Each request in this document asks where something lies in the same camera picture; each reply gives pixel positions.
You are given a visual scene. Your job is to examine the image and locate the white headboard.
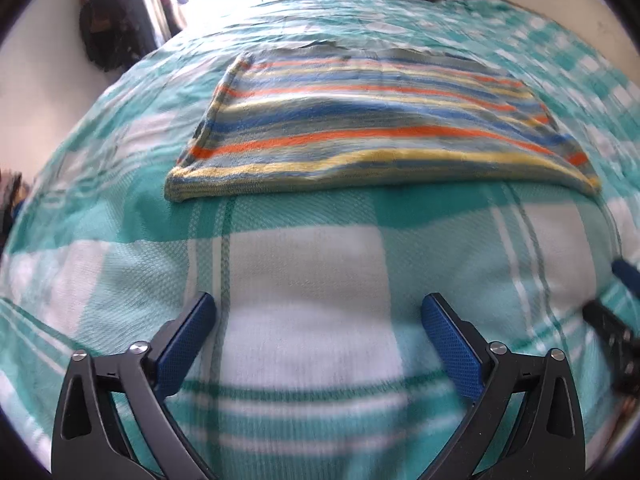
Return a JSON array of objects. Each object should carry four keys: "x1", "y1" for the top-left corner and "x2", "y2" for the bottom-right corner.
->
[{"x1": 500, "y1": 0, "x2": 640, "y2": 107}]

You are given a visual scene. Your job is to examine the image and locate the pile of folded clothes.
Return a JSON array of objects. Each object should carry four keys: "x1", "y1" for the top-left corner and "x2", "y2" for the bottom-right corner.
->
[{"x1": 0, "y1": 170, "x2": 26, "y2": 242}]

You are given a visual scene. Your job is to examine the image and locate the dark hanging clothes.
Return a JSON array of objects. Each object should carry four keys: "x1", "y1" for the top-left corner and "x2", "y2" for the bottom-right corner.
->
[{"x1": 77, "y1": 0, "x2": 157, "y2": 74}]

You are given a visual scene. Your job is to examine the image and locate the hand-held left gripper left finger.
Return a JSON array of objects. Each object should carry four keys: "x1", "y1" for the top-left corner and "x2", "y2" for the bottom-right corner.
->
[{"x1": 50, "y1": 291, "x2": 218, "y2": 480}]

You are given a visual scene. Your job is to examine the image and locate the teal checked bed sheet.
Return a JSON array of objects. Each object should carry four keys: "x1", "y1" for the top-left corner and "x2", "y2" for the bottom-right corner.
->
[{"x1": 0, "y1": 0, "x2": 640, "y2": 480}]

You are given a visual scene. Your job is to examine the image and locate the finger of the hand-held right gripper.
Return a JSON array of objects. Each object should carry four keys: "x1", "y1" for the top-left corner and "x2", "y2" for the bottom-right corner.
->
[
  {"x1": 611, "y1": 258, "x2": 640, "y2": 307},
  {"x1": 582, "y1": 300, "x2": 640, "y2": 397}
]

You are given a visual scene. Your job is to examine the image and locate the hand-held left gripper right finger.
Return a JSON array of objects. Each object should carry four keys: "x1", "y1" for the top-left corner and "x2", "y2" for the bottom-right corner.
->
[{"x1": 420, "y1": 293, "x2": 586, "y2": 480}]

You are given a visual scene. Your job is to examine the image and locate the striped knit t-shirt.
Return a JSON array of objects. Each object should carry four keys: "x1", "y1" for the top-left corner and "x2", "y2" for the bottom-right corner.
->
[{"x1": 164, "y1": 42, "x2": 602, "y2": 204}]

